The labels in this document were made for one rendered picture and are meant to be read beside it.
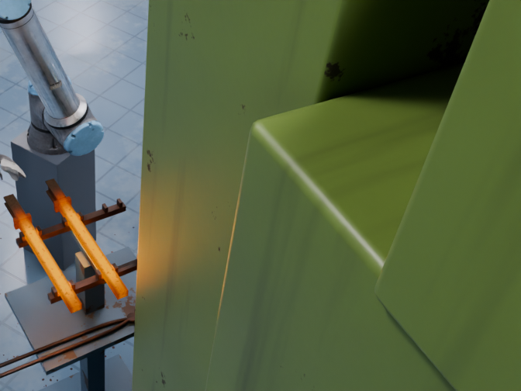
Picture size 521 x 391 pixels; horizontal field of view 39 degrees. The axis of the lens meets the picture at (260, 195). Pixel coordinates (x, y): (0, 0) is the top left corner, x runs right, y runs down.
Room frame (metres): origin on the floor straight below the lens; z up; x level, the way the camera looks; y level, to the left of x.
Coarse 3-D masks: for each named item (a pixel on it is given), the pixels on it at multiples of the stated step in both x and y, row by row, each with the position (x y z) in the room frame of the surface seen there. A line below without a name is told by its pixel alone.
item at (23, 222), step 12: (12, 204) 1.35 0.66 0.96; (12, 216) 1.33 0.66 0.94; (24, 216) 1.32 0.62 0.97; (24, 228) 1.28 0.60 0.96; (36, 240) 1.25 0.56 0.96; (36, 252) 1.21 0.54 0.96; (48, 252) 1.22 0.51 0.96; (48, 264) 1.18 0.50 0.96; (60, 276) 1.15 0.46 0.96; (60, 288) 1.11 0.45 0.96; (72, 300) 1.08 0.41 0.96; (72, 312) 1.06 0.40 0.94
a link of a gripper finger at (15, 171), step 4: (4, 160) 1.52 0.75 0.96; (4, 164) 1.50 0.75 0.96; (8, 164) 1.51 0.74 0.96; (12, 164) 1.51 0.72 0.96; (16, 164) 1.51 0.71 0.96; (4, 168) 1.50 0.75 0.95; (8, 168) 1.50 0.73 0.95; (12, 168) 1.50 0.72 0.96; (16, 168) 1.50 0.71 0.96; (20, 168) 1.51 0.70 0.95; (8, 172) 1.51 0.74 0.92; (12, 172) 1.49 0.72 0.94; (16, 172) 1.49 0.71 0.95; (20, 172) 1.49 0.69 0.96; (12, 176) 1.51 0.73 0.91; (16, 176) 1.50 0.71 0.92; (20, 176) 1.48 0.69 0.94; (24, 176) 1.48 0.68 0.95; (16, 180) 1.51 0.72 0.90
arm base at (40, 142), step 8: (32, 128) 2.00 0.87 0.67; (32, 136) 1.99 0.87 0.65; (40, 136) 1.98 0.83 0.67; (48, 136) 1.98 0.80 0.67; (32, 144) 1.97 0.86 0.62; (40, 144) 1.97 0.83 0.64; (48, 144) 1.97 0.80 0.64; (56, 144) 1.98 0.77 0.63; (40, 152) 1.96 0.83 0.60; (48, 152) 1.96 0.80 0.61; (56, 152) 1.97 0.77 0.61; (64, 152) 1.99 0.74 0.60
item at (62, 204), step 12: (48, 180) 1.46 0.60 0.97; (48, 192) 1.45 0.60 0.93; (60, 192) 1.43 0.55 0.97; (60, 204) 1.39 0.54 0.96; (72, 216) 1.36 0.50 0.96; (72, 228) 1.32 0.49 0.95; (84, 228) 1.32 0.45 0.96; (84, 240) 1.28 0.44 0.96; (96, 252) 1.25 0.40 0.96; (96, 264) 1.22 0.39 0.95; (108, 264) 1.22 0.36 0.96; (108, 276) 1.18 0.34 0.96; (120, 288) 1.15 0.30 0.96
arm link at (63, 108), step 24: (0, 0) 1.72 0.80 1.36; (24, 0) 1.76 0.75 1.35; (0, 24) 1.76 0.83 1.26; (24, 24) 1.77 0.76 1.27; (24, 48) 1.77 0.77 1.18; (48, 48) 1.83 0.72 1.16; (48, 72) 1.82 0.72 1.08; (48, 96) 1.82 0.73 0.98; (72, 96) 1.88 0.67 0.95; (48, 120) 1.86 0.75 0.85; (72, 120) 1.86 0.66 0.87; (96, 120) 1.92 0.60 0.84; (72, 144) 1.83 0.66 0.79; (96, 144) 1.90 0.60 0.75
